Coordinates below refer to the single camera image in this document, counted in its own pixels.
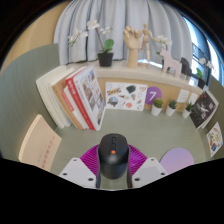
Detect brown kraft cover book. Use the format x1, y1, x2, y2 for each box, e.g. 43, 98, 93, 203
51, 78, 84, 131

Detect white orchid in black pot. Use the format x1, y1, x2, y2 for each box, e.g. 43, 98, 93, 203
67, 19, 115, 68
195, 57, 214, 89

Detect white book behind black book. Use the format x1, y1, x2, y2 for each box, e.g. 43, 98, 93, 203
203, 96, 221, 131

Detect wooden hand model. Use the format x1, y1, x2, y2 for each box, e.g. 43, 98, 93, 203
122, 26, 144, 70

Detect white sticker sheet card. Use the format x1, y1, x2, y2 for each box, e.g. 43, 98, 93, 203
105, 81, 148, 112

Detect grey curtain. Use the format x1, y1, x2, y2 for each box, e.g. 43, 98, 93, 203
53, 0, 194, 66

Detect white wall socket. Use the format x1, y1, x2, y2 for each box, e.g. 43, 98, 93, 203
176, 88, 190, 104
188, 92, 199, 105

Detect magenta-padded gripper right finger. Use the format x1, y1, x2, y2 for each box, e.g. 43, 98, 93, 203
125, 143, 169, 190

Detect colourful food sticker sheet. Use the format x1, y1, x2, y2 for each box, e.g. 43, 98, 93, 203
205, 121, 224, 158

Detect small succulent in white pot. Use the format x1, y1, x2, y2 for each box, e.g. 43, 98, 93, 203
165, 99, 178, 117
181, 102, 195, 119
150, 97, 165, 117

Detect black wooden horse figure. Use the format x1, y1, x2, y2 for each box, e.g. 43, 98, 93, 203
179, 57, 193, 79

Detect purple mouse pad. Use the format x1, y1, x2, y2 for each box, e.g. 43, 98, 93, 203
159, 147, 195, 175

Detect black cover book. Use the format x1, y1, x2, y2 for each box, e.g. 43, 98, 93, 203
189, 90, 218, 130

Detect red spine book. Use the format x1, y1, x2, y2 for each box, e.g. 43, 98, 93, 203
64, 68, 98, 131

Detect wooden desk shelf ledge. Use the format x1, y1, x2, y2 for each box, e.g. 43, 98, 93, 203
66, 61, 209, 101

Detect wooden artist mannequin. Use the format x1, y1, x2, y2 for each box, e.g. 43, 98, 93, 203
138, 23, 161, 64

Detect beige booklet with red text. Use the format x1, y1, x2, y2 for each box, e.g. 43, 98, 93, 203
18, 114, 63, 173

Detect pink wooden horse figure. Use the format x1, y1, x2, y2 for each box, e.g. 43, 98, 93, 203
159, 49, 183, 78

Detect white orchid behind horse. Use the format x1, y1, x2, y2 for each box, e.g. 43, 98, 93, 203
155, 34, 173, 59

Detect purple round number sticker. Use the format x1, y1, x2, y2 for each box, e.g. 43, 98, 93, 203
145, 86, 163, 107

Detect black computer mouse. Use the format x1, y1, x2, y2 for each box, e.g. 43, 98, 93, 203
97, 133, 130, 180

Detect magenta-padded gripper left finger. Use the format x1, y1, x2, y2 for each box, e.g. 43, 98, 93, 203
58, 143, 103, 190

